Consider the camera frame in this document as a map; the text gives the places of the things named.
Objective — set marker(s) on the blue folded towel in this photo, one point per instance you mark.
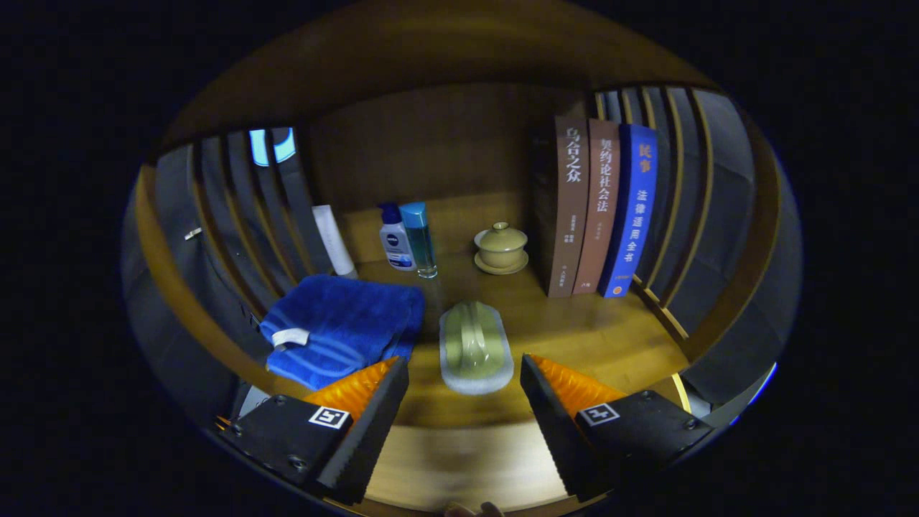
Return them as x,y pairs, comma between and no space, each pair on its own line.
344,316

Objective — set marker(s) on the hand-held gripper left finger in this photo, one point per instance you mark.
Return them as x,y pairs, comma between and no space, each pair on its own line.
373,424

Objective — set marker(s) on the white tube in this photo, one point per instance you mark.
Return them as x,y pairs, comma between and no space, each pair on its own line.
334,240

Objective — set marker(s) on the dark brown book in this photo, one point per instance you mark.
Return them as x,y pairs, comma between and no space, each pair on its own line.
571,215

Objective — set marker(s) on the green scrub brush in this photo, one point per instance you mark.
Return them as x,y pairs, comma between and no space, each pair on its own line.
474,345

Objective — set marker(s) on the brown wooden cabinet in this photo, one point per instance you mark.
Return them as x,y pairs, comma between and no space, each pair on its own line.
431,143

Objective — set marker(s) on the reddish brown book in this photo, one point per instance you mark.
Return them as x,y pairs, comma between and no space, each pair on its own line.
599,215

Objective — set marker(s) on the tan lidded teacup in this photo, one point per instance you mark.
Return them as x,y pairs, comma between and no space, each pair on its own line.
501,250

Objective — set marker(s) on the blue book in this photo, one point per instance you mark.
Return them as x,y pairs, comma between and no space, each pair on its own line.
633,215

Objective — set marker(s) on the white bottle with blue cap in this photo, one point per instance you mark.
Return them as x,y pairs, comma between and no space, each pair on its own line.
396,244

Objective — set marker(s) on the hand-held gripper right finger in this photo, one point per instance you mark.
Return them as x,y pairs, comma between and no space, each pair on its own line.
553,424

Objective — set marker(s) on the wooden drawer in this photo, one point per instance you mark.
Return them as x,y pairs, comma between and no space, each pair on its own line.
467,459

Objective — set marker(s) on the wooden countertop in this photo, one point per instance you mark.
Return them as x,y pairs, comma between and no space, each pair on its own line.
574,337

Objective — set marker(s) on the teal clear bottle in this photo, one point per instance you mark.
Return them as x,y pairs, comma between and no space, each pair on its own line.
422,244

